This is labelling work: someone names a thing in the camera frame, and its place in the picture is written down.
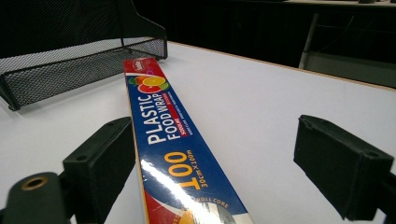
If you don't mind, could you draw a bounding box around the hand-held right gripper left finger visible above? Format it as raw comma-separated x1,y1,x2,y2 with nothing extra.
62,117,137,224

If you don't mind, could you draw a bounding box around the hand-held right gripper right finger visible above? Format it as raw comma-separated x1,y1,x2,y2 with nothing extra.
292,114,395,221

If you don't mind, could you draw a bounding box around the blue plastic wrap box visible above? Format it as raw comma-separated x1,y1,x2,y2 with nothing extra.
122,57,256,224

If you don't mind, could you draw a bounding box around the black mesh desk tray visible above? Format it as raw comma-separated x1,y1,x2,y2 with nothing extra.
0,0,169,112

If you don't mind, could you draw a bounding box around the grey metal stand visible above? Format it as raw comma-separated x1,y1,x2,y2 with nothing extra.
298,12,396,90

